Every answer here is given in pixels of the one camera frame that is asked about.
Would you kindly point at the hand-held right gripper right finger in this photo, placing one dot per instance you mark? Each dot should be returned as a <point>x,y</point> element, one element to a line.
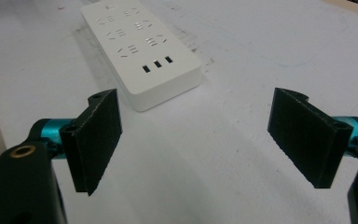
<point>307,137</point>

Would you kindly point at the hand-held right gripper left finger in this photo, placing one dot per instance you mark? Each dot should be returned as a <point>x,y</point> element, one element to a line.
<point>93,140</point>

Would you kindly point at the white power strip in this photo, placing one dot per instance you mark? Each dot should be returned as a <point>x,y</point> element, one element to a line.
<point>143,49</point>

